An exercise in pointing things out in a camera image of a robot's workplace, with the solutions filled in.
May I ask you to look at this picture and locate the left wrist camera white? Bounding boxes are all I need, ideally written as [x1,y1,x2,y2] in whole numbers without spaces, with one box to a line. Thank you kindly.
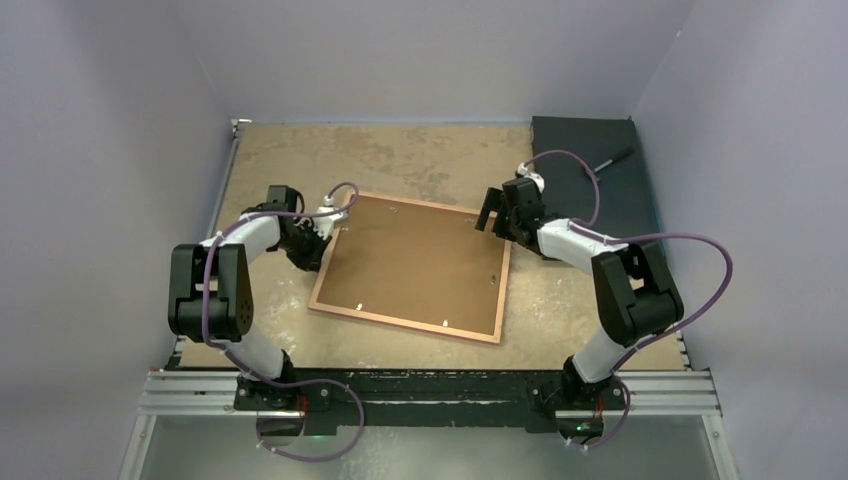
[310,195,348,240]

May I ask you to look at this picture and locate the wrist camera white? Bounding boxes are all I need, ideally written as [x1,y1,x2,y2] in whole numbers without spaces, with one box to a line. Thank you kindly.
[310,195,348,240]
[515,163,545,193]

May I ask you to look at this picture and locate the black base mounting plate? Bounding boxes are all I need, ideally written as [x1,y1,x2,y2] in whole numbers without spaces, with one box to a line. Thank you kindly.
[234,368,626,436]

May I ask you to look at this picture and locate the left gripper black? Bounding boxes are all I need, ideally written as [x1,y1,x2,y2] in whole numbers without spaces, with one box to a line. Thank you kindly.
[274,219,332,272]

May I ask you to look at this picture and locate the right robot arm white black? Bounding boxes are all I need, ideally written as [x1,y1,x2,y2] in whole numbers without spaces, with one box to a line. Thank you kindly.
[475,177,684,407]

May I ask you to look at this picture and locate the black flat board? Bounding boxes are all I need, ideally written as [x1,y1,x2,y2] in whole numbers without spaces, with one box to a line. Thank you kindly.
[531,116,662,237]

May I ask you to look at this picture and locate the aluminium rail frame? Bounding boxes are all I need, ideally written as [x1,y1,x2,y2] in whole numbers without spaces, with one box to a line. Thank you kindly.
[126,123,729,479]

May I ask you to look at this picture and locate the pink wooden picture frame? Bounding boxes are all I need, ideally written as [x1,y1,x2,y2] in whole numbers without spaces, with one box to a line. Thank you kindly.
[307,190,513,346]

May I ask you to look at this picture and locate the brown cardboard backing board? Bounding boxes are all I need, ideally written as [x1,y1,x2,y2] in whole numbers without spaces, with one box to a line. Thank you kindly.
[316,196,508,337]

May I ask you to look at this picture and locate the small hammer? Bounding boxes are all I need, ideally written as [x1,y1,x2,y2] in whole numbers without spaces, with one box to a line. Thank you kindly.
[584,146,636,178]

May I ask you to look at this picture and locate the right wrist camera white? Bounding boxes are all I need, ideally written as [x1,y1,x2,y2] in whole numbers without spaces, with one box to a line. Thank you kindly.
[515,163,545,193]

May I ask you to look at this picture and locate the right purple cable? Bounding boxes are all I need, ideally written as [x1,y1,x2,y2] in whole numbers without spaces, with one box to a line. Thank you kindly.
[516,149,735,452]

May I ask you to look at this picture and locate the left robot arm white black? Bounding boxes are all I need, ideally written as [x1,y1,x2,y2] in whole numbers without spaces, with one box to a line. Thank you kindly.
[167,185,349,409]

